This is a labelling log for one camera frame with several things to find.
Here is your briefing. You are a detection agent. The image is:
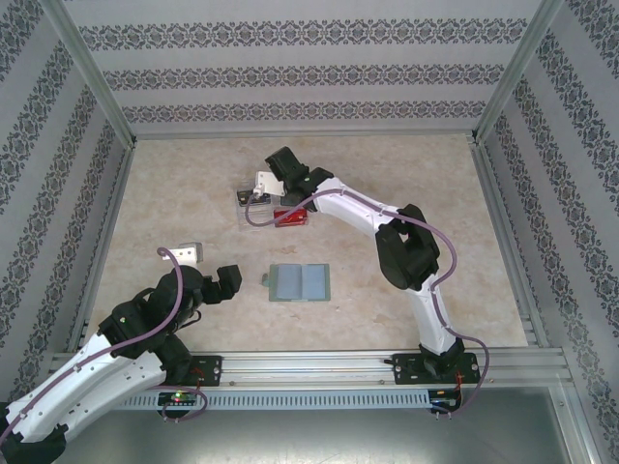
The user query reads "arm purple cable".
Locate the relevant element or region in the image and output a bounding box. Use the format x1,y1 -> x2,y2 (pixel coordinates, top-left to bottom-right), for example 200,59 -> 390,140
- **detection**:
245,188 -> 490,417
0,246 -> 210,449

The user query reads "mint green leather card holder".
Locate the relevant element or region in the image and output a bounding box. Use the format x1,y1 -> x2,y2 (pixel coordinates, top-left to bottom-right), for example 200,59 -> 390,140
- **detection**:
260,262 -> 334,305

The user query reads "dark red credit card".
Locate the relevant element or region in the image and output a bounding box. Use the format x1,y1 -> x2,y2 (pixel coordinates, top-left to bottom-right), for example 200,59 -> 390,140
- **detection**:
273,208 -> 310,228

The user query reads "slotted grey cable duct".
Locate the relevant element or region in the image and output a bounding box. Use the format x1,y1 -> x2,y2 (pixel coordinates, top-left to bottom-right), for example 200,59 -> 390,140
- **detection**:
118,389 -> 431,412

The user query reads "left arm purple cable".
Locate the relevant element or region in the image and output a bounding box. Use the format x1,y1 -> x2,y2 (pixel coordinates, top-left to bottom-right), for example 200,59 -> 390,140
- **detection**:
0,246 -> 210,449

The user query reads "aluminium frame post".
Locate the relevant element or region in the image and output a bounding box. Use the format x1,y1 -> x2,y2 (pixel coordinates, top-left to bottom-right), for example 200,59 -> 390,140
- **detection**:
43,0 -> 141,146
469,0 -> 568,145
550,386 -> 601,464

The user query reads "small dark circuit board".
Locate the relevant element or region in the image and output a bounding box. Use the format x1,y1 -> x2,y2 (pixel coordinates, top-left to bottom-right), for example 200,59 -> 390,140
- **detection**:
430,391 -> 461,413

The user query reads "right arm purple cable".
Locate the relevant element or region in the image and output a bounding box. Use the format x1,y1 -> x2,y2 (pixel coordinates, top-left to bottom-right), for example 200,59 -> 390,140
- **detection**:
245,188 -> 490,417

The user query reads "grey metal sheet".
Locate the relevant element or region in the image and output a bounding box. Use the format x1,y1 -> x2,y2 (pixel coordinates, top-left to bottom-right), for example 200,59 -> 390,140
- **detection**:
62,386 -> 594,464

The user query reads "long aluminium base rail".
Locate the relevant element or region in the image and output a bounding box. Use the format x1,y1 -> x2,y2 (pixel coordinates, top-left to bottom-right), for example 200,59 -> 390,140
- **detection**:
47,351 -> 568,389

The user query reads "black credit card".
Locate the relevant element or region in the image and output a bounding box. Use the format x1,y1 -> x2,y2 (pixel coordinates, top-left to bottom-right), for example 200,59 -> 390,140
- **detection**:
235,189 -> 273,209

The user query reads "circuit board with green light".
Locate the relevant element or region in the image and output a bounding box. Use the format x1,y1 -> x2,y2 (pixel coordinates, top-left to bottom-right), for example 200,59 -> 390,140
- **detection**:
158,390 -> 200,408

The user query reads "clear plastic organizer box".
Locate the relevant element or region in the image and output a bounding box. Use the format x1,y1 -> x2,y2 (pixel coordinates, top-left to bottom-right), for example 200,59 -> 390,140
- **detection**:
235,181 -> 313,231

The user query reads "aluminium table side rail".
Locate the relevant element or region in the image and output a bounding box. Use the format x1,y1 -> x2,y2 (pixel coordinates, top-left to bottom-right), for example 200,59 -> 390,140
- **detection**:
65,137 -> 141,357
469,136 -> 539,348

